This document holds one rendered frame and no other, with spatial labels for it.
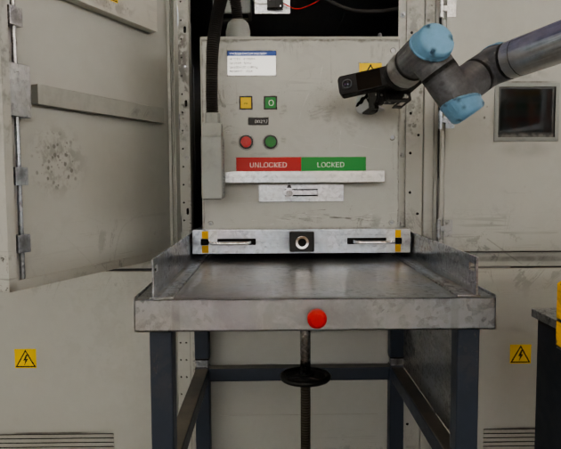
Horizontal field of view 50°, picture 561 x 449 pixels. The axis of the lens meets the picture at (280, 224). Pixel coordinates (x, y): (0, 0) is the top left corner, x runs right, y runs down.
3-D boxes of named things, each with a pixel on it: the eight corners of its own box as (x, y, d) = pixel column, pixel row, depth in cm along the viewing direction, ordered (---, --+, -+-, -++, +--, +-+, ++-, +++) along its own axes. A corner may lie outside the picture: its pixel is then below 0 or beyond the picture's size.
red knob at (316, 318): (327, 330, 99) (327, 310, 99) (307, 330, 99) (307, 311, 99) (325, 323, 104) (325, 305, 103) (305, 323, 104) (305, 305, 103)
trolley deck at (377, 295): (495, 329, 104) (496, 294, 104) (134, 331, 103) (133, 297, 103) (407, 270, 172) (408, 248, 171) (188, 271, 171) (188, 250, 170)
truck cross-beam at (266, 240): (410, 252, 150) (410, 228, 150) (191, 254, 149) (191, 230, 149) (405, 250, 155) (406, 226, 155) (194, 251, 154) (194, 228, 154)
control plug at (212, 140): (223, 199, 139) (222, 122, 137) (201, 200, 139) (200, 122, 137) (225, 198, 146) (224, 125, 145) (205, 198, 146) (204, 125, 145)
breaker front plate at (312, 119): (399, 234, 150) (401, 37, 146) (203, 235, 149) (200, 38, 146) (397, 233, 151) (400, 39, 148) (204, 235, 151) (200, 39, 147)
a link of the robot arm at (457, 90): (504, 91, 120) (472, 45, 120) (471, 116, 114) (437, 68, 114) (477, 109, 127) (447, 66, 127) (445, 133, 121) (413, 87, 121)
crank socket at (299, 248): (314, 252, 147) (314, 232, 147) (289, 252, 147) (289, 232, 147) (313, 250, 150) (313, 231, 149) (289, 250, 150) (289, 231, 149)
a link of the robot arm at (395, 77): (396, 80, 123) (392, 43, 125) (386, 89, 127) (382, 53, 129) (429, 81, 125) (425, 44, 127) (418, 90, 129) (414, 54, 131)
